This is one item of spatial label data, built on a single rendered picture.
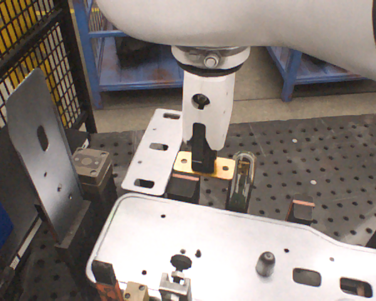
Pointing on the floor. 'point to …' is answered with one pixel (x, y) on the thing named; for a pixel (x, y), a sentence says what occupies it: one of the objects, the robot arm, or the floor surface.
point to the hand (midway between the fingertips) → (204, 153)
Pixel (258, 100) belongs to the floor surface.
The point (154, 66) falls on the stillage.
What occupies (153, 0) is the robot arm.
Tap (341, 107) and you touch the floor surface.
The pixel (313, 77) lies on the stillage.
